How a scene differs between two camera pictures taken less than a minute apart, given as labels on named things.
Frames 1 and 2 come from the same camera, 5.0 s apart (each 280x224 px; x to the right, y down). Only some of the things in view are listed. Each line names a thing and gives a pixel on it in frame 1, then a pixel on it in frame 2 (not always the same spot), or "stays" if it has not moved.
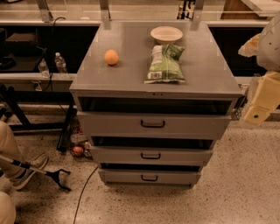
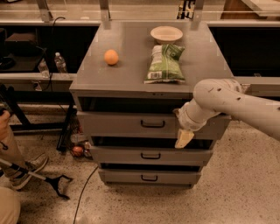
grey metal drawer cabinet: x=152 y=98 stays
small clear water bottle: x=44 y=68 stays
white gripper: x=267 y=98 to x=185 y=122
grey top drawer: x=157 y=126 stays
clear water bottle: x=60 y=63 stays
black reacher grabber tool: x=53 y=174 to x=53 y=179
